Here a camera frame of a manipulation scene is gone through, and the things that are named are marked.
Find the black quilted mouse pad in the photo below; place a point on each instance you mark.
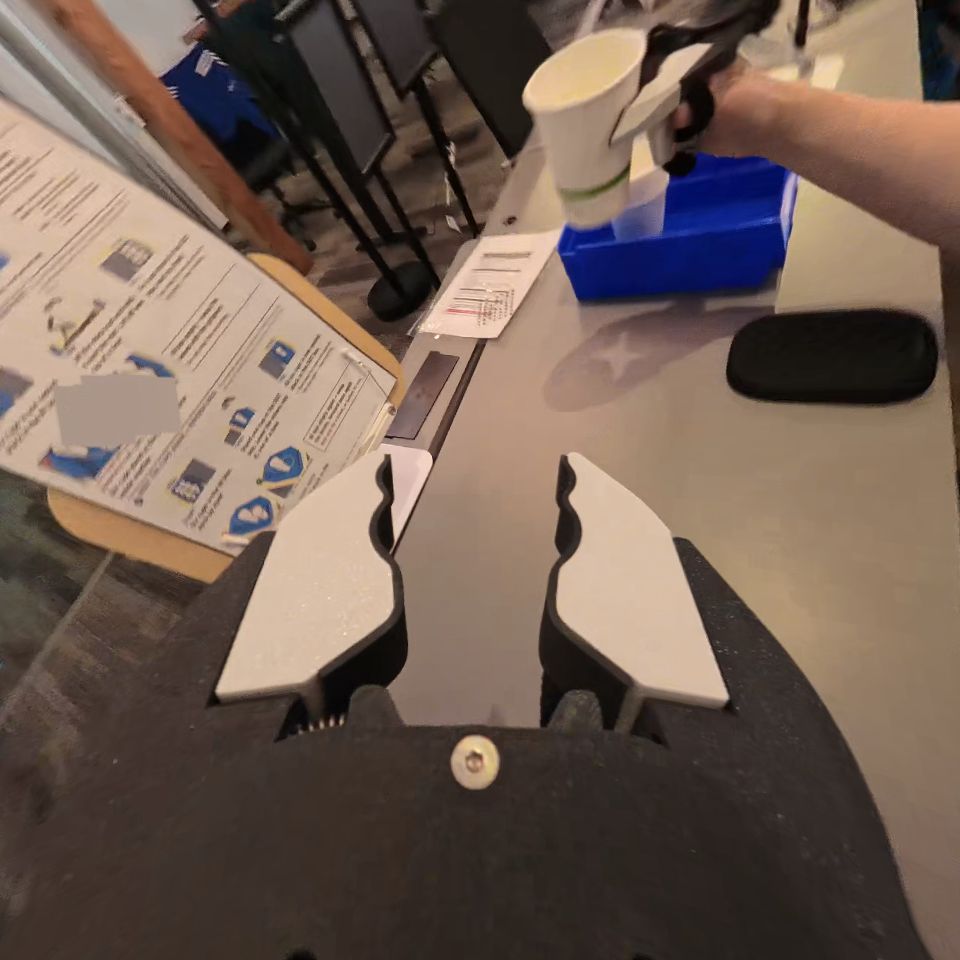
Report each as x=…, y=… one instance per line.
x=832, y=356

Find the instruction board on wood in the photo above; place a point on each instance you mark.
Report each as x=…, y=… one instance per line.
x=120, y=532

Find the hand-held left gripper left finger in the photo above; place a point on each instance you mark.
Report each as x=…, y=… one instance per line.
x=315, y=600

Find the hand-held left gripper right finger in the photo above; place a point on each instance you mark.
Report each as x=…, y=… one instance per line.
x=637, y=600

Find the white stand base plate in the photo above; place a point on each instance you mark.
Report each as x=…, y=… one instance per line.
x=411, y=480

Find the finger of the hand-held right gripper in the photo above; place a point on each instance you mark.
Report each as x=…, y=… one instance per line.
x=664, y=90

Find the black chair back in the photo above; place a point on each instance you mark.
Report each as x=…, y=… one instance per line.
x=495, y=60

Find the laminated instruction sheet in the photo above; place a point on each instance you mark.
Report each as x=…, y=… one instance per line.
x=487, y=285

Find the black flat plate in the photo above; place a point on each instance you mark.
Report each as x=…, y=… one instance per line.
x=424, y=394

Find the black metal stand frame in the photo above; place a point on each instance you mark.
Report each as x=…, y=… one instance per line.
x=360, y=210

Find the blue plastic bin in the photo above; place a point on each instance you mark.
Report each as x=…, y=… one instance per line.
x=690, y=255

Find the printed document sheet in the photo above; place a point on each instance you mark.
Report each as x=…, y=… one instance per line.
x=187, y=300

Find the black round stand base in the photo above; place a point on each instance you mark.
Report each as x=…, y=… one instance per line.
x=401, y=292

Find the person's right hand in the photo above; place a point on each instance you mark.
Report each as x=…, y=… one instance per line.
x=739, y=112

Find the white paper cup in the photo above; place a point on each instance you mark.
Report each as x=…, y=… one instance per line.
x=585, y=135
x=641, y=217

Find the brown wooden cabinet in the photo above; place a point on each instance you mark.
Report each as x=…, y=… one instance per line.
x=187, y=150

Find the black framed display panel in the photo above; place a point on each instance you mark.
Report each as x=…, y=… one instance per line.
x=397, y=37
x=337, y=82

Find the blue striped jacket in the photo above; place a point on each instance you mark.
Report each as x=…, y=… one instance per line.
x=217, y=97

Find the instruction sheet on stand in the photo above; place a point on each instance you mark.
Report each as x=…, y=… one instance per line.
x=371, y=390

